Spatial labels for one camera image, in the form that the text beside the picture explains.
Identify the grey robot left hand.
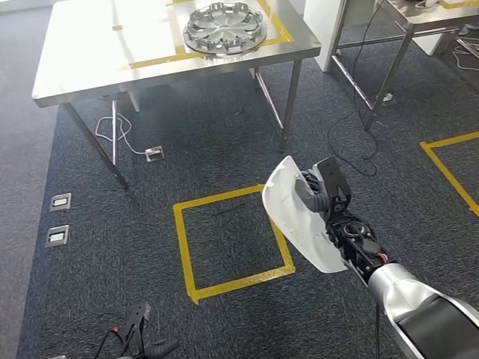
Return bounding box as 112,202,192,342
144,338,181,359

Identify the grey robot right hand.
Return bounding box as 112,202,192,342
295,169,330,215

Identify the white plastic cover part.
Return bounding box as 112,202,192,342
261,156,348,274

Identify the steel workbench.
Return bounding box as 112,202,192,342
32,0,322,189

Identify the yellow floor tape square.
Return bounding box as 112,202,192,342
419,130,479,218
172,183,297,305

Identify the white pillar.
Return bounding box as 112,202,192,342
303,0,348,73

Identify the metal floor socket plate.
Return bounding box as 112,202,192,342
45,224,70,248
49,192,72,213

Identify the open metal floor socket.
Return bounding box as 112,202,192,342
144,145,165,164

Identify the silver wheel hubcap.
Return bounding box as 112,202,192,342
182,1,268,56

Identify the yellow tape rectangle outline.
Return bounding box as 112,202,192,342
112,0,294,70

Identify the white support panel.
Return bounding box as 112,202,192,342
127,90,141,114

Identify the black floor cable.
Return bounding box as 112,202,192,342
327,0,386,178

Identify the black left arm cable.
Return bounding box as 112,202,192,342
93,327,124,359

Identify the white floor cable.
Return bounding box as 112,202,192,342
95,112,149,156

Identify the steel frame table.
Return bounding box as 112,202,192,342
329,0,479,132

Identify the white cable bundle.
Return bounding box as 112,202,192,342
451,34,479,73

